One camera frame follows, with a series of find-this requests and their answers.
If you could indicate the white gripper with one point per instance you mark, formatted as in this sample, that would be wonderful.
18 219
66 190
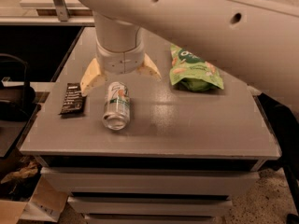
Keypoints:
121 61

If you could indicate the white 7up soda can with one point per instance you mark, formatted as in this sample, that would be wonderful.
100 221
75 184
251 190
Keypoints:
117 106

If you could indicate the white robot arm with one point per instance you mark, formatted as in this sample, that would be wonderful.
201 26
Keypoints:
256 41

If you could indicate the black snack bar wrapper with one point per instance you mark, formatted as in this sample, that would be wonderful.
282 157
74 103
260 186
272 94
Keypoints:
74 101

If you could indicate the green dang snack bag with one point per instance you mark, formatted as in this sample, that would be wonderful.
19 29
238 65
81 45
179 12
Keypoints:
194 73

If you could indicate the grey drawer cabinet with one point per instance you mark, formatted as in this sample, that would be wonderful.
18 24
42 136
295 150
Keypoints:
180 160

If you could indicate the black chair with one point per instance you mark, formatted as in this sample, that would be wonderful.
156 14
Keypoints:
17 106

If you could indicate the cardboard box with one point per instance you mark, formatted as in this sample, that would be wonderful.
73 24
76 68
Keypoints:
45 204

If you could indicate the left metal shelf bracket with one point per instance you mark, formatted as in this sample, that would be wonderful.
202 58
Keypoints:
61 10

